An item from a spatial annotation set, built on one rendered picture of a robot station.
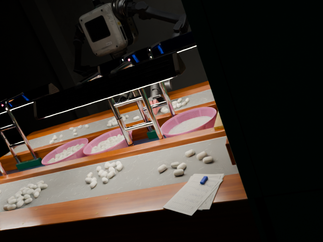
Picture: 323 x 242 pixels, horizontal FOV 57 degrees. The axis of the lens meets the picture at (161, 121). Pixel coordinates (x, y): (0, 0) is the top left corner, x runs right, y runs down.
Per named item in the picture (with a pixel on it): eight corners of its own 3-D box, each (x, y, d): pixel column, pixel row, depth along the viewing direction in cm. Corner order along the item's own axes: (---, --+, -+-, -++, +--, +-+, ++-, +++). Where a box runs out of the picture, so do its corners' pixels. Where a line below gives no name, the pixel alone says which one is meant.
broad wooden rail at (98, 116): (42, 151, 252) (31, 132, 247) (262, 95, 183) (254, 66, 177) (33, 159, 242) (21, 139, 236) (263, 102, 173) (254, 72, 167)
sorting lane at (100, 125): (24, 144, 238) (23, 141, 237) (256, 79, 168) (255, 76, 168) (-4, 164, 211) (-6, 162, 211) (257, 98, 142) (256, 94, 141)
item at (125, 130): (135, 160, 140) (94, 71, 126) (174, 152, 132) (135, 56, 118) (119, 185, 123) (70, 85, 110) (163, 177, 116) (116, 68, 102)
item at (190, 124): (177, 131, 152) (173, 121, 151) (219, 121, 144) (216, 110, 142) (166, 153, 133) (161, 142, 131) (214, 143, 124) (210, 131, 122)
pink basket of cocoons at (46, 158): (67, 156, 183) (59, 143, 180) (103, 148, 173) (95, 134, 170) (40, 182, 160) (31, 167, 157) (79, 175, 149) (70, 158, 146)
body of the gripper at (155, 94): (160, 97, 168) (160, 86, 171) (144, 101, 172) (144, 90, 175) (165, 102, 173) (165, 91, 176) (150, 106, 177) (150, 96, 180)
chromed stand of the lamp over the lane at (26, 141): (36, 155, 212) (4, 98, 198) (58, 150, 204) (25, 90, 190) (18, 170, 195) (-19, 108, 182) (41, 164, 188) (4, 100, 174)
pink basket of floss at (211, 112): (158, 145, 146) (151, 128, 143) (202, 120, 155) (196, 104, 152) (184, 159, 122) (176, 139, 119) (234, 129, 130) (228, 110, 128)
